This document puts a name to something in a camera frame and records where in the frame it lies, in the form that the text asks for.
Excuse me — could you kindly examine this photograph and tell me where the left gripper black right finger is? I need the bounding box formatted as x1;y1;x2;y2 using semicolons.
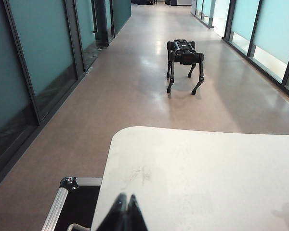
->
126;193;148;231

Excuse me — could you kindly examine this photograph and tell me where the long vertical door handle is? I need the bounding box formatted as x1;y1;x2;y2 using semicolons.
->
91;0;99;35

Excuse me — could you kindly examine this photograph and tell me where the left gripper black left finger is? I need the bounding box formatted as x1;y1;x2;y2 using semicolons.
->
103;192;130;231

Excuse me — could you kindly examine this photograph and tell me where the black aluminium-edged flight case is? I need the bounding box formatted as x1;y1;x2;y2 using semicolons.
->
40;176;103;231

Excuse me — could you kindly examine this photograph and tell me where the black quadruped robot dog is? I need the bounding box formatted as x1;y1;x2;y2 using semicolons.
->
166;38;205;96

